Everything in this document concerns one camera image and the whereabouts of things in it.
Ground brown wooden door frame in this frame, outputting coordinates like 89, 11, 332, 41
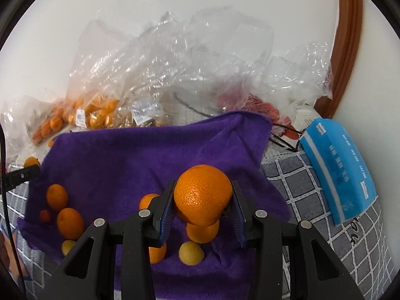
314, 0, 364, 119

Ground orange on towel right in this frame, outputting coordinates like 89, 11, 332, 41
148, 242, 167, 265

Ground blue tissue pack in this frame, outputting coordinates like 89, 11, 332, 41
300, 118, 377, 226

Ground orange on towel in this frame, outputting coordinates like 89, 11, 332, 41
148, 242, 167, 265
139, 193, 160, 211

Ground large orange front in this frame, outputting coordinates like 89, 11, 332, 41
173, 164, 233, 227

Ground grey checked blanket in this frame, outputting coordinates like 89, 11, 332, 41
7, 151, 397, 299

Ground orange on towel left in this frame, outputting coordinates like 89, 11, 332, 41
139, 193, 160, 211

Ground small orange pile middle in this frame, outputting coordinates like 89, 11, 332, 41
24, 156, 41, 167

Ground orange pile left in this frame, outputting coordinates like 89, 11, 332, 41
46, 184, 69, 212

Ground yellow-green lemon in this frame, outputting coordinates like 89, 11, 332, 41
61, 240, 76, 256
178, 241, 204, 266

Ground purple towel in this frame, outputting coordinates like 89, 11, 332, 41
17, 110, 292, 300

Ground bag of small oranges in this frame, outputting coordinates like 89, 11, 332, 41
1, 95, 68, 165

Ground orange pile right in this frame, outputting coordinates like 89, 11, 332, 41
186, 220, 220, 244

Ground clear plastic bags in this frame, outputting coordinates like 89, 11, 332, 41
66, 7, 332, 127

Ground orange pile top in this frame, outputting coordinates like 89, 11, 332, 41
56, 208, 85, 241

